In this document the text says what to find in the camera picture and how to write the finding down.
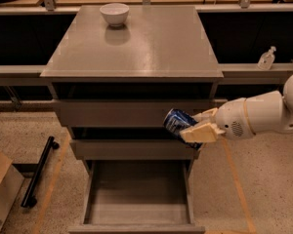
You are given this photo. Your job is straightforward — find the top grey drawer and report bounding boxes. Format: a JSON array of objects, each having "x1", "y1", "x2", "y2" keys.
[{"x1": 52, "y1": 99, "x2": 226, "y2": 128}]

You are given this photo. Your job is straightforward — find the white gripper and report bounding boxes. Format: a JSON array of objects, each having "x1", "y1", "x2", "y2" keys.
[{"x1": 180, "y1": 97, "x2": 255, "y2": 143}]

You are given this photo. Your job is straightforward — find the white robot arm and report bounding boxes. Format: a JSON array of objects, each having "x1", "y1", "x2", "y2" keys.
[{"x1": 181, "y1": 75, "x2": 293, "y2": 143}]

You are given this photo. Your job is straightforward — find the open bottom grey drawer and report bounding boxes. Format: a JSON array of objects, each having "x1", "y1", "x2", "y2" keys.
[{"x1": 68, "y1": 160, "x2": 205, "y2": 234}]

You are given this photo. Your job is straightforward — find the grey drawer cabinet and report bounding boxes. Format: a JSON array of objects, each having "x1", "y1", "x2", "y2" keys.
[{"x1": 40, "y1": 5, "x2": 225, "y2": 234}]

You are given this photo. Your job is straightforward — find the white ceramic bowl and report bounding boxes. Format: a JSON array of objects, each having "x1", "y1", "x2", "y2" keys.
[{"x1": 100, "y1": 3, "x2": 130, "y2": 26}]

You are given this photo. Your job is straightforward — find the brown cardboard box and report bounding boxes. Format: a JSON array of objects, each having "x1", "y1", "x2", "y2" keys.
[{"x1": 0, "y1": 151, "x2": 23, "y2": 231}]

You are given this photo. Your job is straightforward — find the clear sanitizer pump bottle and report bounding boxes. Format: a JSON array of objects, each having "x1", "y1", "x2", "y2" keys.
[{"x1": 257, "y1": 46, "x2": 276, "y2": 70}]

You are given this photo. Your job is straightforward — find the middle grey drawer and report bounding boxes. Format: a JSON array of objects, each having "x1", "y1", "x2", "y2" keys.
[{"x1": 70, "y1": 139, "x2": 198, "y2": 160}]

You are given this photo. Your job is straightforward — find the grey metal rail shelf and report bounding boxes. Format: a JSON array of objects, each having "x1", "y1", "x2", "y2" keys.
[{"x1": 0, "y1": 63, "x2": 293, "y2": 86}]

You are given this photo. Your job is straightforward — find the blue pepsi can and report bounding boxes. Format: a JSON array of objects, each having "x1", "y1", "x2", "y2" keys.
[{"x1": 162, "y1": 107, "x2": 204, "y2": 151}]

